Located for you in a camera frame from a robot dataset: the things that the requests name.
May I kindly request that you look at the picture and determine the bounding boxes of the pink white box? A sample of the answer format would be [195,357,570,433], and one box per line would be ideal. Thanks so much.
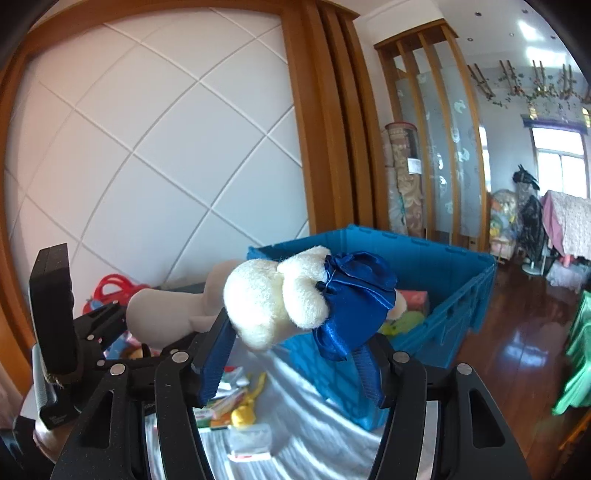
[397,290,431,317]

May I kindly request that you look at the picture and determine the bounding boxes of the yellow duck toy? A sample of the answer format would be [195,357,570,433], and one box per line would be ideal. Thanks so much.
[231,374,267,430]

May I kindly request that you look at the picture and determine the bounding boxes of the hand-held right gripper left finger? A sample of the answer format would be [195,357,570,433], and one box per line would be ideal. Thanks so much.
[50,307,238,480]

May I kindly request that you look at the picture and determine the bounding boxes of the rolled patterned carpet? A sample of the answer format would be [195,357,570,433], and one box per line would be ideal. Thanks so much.
[381,121,426,238]

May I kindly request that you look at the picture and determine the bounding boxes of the white red small box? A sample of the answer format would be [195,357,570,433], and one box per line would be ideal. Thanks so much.
[205,385,250,411]

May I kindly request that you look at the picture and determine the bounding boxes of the bag of colourful toys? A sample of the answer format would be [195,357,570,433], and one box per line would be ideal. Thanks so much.
[489,189,520,259]

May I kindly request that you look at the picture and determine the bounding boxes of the white box with red end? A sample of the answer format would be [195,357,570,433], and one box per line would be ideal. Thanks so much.
[228,424,273,462]

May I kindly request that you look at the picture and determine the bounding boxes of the white plush bunny blue bow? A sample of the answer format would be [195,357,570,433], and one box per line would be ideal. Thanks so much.
[127,244,409,363]

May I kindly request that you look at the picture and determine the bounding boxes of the green crocodile plush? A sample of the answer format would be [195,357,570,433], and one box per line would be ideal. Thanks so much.
[381,310,426,337]

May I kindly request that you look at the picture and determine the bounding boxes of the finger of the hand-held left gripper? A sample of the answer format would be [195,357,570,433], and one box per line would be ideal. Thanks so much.
[85,347,162,370]
[74,302,127,344]

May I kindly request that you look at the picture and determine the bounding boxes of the red plastic carry case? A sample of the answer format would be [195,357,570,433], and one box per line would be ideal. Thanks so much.
[83,274,151,319]

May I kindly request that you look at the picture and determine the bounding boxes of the wooden wall frame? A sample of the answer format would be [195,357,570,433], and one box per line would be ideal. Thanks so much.
[0,0,389,370]

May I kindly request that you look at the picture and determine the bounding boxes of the wooden frosted glass partition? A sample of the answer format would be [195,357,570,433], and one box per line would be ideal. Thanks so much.
[374,18,490,252]

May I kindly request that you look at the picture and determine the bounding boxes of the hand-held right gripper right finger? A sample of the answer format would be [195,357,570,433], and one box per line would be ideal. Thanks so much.
[353,342,532,480]

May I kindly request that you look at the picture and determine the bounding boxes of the bright window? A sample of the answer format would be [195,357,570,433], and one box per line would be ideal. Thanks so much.
[522,115,591,199]

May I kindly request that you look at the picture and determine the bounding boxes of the hanging vine decoration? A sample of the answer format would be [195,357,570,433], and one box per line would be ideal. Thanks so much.
[468,58,591,112]

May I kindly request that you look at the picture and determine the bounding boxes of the green cloth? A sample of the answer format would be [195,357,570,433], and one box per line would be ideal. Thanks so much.
[551,291,591,416]

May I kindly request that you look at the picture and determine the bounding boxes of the black hanging garment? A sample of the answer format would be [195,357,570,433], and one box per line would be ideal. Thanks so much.
[512,164,548,259]

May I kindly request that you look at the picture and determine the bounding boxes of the blue plastic crate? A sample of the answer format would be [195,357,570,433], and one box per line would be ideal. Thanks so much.
[247,224,497,432]

